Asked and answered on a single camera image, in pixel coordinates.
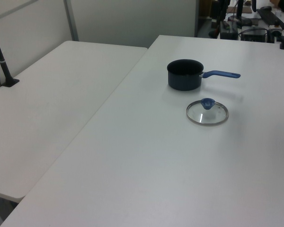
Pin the white folding side table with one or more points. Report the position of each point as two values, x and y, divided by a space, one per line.
61 94

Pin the black computer mouse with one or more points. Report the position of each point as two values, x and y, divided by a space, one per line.
266 8

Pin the glass lid with blue knob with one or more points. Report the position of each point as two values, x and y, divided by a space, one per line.
207 103

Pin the black camera stand pole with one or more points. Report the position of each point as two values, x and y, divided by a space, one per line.
3 66

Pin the black electronics box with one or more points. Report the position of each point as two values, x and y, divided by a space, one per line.
254 35

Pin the black monitor stand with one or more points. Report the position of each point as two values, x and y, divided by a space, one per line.
240 9

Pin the grey aluminium partition post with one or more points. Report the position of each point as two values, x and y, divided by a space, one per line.
71 21

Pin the black computer keyboard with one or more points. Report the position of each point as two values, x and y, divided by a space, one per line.
271 16

